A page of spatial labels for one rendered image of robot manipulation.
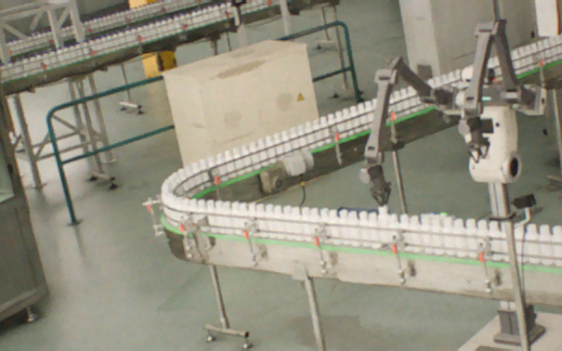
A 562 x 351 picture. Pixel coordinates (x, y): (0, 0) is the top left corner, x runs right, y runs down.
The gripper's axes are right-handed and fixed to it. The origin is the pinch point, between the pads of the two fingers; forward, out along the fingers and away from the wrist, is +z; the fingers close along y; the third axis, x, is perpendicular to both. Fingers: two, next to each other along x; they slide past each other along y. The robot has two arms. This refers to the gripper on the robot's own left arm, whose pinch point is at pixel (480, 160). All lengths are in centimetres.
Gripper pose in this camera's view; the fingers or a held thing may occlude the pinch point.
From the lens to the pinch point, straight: 528.6
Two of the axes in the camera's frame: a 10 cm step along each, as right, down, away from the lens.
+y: 6.1, -3.3, 7.2
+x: -7.7, -0.3, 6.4
